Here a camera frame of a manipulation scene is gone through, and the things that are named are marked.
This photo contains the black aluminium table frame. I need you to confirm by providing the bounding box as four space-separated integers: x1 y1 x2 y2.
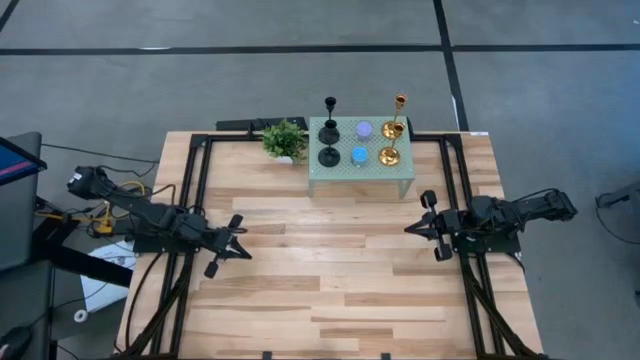
117 130 549 360

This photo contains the black candlestick holder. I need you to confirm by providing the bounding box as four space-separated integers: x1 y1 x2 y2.
316 123 342 172
317 96 341 147

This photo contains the yellow clamp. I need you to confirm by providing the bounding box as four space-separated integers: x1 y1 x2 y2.
92 212 114 236

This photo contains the white paper sheet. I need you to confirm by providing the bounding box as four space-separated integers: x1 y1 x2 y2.
79 239 139 314

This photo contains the black power strip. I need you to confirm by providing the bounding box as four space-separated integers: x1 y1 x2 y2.
215 116 309 134

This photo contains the black stand leg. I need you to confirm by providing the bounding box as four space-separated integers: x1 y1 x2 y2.
29 214 135 289

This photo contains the black floor cable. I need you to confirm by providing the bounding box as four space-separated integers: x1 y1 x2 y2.
40 143 160 166

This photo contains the monitor with blue screen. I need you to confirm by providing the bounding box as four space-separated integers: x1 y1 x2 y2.
0 135 49 187

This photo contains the gold candlestick holder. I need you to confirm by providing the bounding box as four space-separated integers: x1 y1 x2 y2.
381 93 409 142
377 122 407 169

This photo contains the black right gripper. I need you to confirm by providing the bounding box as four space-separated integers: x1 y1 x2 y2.
404 189 472 263

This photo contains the green plant in white pot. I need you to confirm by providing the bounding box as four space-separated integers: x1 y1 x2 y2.
260 118 310 166

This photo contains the green perforated metal shelf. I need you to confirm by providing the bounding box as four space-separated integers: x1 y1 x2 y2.
307 115 417 201

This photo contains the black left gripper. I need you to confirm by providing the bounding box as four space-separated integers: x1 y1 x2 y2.
187 213 253 280

